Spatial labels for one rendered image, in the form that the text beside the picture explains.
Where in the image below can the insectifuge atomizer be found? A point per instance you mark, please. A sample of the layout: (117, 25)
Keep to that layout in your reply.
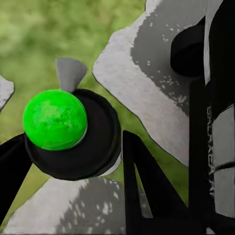
(72, 134)

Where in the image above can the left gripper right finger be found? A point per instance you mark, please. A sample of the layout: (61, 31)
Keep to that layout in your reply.
(170, 214)

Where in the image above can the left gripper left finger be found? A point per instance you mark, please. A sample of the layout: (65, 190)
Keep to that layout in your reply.
(14, 165)

